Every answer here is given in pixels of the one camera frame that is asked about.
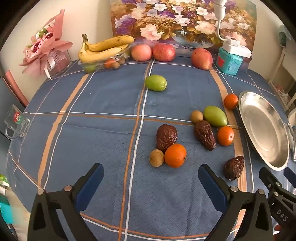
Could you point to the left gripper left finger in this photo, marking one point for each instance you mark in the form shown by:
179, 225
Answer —
44, 222

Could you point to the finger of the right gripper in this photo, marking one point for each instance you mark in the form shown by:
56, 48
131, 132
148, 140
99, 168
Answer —
281, 201
290, 176

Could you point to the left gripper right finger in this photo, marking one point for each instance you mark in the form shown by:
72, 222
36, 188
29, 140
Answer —
229, 200

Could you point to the brown date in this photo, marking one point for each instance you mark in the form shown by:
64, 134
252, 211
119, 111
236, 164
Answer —
233, 168
203, 133
166, 136

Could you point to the orange tangerine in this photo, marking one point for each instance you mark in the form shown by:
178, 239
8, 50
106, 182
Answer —
225, 135
175, 155
231, 101

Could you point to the oval green mango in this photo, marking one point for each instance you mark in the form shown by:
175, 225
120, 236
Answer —
215, 116

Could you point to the orange tangerine front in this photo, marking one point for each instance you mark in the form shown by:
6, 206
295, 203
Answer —
175, 155

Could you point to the tan longan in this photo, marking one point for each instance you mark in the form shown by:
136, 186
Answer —
196, 116
156, 158

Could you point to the tan longan front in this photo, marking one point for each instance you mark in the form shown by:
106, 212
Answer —
156, 158

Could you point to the round green jujube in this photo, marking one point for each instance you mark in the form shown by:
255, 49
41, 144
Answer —
156, 83

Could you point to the silver metal plate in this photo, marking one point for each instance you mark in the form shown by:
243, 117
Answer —
265, 129

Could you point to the white shelf unit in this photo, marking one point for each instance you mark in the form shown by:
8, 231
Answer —
283, 77

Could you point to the clear glass mug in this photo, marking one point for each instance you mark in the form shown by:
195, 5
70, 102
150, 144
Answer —
17, 124

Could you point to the teal house-shaped box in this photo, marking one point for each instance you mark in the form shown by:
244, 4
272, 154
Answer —
228, 63

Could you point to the white power strip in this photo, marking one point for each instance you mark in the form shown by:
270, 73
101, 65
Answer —
233, 46

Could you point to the blue plaid tablecloth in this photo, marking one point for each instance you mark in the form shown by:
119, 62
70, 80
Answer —
112, 118

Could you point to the large red apple right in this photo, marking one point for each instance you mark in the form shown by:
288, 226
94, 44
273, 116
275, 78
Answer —
202, 59

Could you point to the pink flower bouquet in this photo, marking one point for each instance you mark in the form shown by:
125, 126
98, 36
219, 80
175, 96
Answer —
47, 53

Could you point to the clear fruit tray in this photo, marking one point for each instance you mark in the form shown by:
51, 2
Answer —
110, 63

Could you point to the red apple middle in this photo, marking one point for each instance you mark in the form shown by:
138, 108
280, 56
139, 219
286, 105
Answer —
164, 52

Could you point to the banana bunch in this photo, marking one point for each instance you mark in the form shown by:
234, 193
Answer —
103, 50

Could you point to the floral painting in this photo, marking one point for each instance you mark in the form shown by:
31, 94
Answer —
184, 23

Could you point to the white lamp with gooseneck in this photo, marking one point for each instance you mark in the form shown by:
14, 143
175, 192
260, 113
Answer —
219, 11

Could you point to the pale pink apple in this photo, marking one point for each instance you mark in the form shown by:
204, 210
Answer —
141, 52

